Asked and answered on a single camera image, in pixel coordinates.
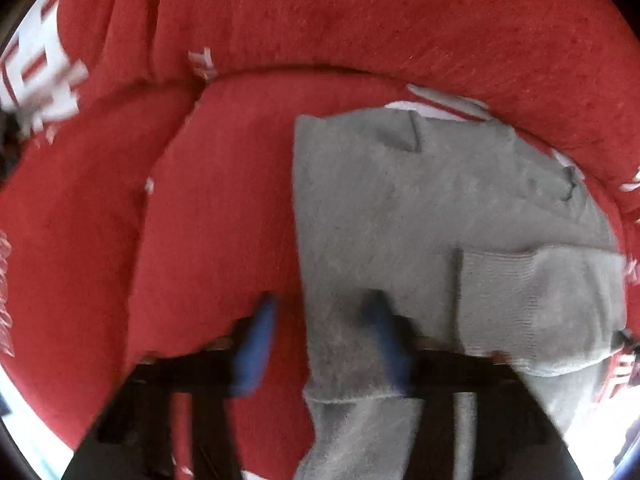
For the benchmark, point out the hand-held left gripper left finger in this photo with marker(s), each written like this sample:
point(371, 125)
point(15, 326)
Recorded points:
point(254, 347)

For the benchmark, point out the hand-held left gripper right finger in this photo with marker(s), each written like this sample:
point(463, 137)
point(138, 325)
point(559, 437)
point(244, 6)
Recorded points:
point(391, 347)

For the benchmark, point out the red printed blanket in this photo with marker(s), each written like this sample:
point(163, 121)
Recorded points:
point(300, 20)

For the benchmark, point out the grey knit sweater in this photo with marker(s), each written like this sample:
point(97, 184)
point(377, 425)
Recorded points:
point(400, 210)

